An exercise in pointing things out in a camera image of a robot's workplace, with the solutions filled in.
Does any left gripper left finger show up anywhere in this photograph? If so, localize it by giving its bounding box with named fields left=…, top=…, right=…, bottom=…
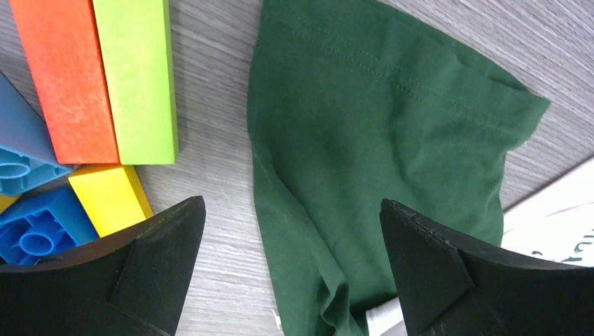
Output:
left=1, top=196, right=206, bottom=335

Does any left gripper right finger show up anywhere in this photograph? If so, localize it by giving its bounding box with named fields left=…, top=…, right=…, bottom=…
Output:
left=380, top=199, right=593, bottom=335

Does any green and white t-shirt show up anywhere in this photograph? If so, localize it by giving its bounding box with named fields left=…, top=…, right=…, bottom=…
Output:
left=247, top=1, right=550, bottom=335

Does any pile of colourful toy bricks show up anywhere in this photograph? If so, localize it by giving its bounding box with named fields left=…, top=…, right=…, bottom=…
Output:
left=0, top=71, right=154, bottom=266

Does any light green wooden block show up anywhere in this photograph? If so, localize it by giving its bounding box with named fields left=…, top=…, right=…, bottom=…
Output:
left=92, top=0, right=179, bottom=165

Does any red wooden block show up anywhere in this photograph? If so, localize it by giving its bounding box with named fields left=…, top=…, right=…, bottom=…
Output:
left=10, top=1, right=120, bottom=165

